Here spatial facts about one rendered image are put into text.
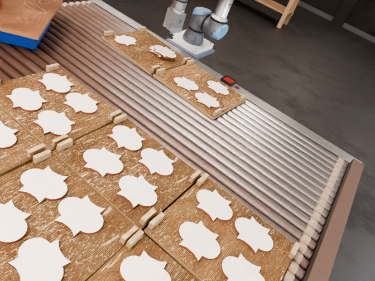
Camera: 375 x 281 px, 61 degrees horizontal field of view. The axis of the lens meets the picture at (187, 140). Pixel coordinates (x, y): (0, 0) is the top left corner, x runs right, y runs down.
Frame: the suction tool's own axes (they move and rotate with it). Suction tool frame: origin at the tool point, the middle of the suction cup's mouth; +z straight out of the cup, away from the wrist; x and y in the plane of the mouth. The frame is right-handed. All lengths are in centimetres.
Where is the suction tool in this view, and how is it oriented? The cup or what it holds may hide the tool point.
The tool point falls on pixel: (169, 37)
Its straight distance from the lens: 187.3
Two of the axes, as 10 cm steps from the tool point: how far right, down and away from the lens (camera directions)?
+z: -3.0, 7.3, 6.2
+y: 6.8, 6.2, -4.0
